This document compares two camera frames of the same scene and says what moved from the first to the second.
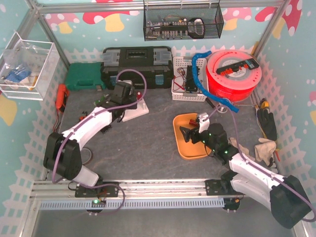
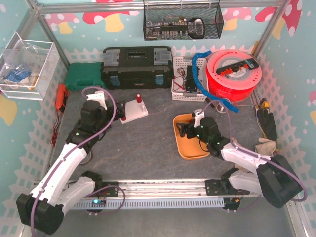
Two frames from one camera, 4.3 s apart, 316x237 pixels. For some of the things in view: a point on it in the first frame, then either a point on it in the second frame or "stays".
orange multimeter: x=62 y=93 stays
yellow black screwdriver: x=264 y=103 stays
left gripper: x=131 y=100 → x=118 y=110
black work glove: x=268 y=121 stays
